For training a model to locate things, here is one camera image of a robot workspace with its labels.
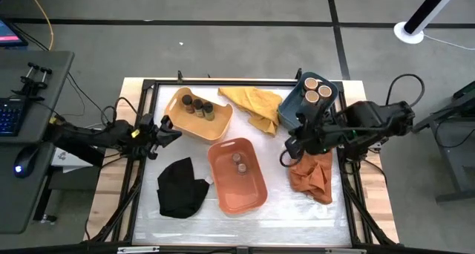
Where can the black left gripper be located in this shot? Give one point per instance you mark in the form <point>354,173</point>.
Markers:
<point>156,135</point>

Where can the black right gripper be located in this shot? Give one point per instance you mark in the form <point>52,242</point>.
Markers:
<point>319,133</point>

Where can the teal blue plastic bin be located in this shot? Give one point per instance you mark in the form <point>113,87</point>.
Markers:
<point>291,109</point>

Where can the pale yellow plastic bin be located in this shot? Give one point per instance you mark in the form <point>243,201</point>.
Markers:
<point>200,127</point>

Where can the small brown spice jar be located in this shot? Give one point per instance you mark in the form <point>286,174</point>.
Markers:
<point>236,157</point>

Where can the salmon orange plastic bin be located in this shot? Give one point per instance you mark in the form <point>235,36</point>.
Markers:
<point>241,194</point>

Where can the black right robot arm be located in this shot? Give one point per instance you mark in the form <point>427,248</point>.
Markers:
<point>382,116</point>

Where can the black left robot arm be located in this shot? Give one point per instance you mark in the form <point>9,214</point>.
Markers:
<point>92,137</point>

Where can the yellow tape tag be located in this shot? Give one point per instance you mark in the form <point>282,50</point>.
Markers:
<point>135,133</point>

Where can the orange cloth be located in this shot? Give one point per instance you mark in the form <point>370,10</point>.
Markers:
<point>311,179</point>

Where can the yellow cloth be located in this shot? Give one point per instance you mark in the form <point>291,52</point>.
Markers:
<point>259,105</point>

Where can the black cloth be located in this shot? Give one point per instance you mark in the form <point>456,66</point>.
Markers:
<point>182,191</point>

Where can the white fabric label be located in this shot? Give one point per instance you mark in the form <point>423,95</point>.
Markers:
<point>209,180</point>

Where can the white plastic table sheet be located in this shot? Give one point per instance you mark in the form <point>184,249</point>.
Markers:
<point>274,217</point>

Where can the white box with logo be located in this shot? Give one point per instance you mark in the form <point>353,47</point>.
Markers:
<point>65,157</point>

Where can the dark grey desk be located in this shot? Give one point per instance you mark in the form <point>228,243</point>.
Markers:
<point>41,113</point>

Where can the black computer mouse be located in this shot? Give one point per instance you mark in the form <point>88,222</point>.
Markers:
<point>25,161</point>

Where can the black desk clamp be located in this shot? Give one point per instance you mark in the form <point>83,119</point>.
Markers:
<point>31,84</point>

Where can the tower fan with round base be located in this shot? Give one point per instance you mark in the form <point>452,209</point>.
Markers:
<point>408,33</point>

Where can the backlit black keyboard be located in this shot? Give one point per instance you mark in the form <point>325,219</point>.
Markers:
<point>11,116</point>

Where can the dark grey equipment stand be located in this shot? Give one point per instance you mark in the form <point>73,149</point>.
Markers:
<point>460,165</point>

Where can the dark grey mouse shelf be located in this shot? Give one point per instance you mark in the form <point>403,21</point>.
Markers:
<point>18,202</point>

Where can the computer monitor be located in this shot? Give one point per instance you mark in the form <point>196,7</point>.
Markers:
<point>9,35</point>

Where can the black frame clamp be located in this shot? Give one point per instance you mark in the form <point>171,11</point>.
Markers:
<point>180,76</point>
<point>298,74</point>

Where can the black metal table frame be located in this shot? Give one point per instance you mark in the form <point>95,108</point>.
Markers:
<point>200,251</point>

